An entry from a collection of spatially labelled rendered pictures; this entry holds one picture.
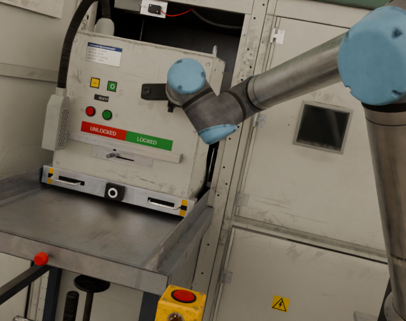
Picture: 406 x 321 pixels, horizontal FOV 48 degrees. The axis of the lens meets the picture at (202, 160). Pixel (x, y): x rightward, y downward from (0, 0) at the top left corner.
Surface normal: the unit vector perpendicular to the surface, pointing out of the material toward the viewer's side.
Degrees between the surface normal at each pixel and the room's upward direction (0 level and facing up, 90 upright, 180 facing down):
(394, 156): 121
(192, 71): 71
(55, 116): 90
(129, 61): 90
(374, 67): 115
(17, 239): 90
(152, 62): 90
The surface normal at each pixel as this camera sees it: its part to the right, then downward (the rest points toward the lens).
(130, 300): -0.18, 0.13
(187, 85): 0.07, -0.15
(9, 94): 0.84, 0.25
